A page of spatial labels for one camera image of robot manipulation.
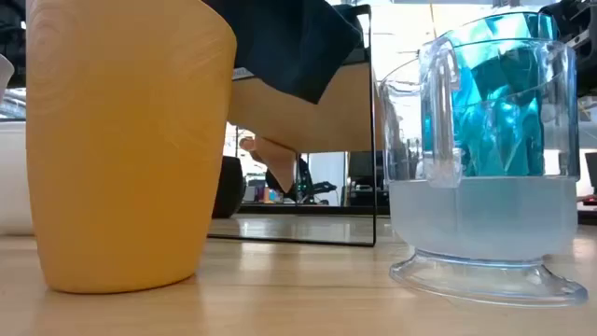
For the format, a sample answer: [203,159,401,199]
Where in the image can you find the navy blue cloth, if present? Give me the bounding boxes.
[202,0,364,105]

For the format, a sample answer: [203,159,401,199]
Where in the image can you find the orange cup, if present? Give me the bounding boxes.
[25,0,238,295]

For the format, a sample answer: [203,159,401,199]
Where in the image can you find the clear plastic measuring cup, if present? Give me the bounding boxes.
[378,36,590,309]

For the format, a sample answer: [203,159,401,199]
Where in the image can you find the white mug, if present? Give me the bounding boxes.
[0,119,35,237]

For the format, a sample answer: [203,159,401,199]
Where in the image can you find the person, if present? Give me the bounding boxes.
[265,157,314,203]

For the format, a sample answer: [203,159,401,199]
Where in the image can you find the cluttered background desk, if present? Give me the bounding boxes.
[242,175,285,204]

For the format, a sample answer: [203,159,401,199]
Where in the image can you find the black background cabinet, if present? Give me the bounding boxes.
[348,151,391,207]

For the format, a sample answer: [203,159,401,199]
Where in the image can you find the wooden shelf with black frame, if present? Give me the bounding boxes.
[207,3,380,247]

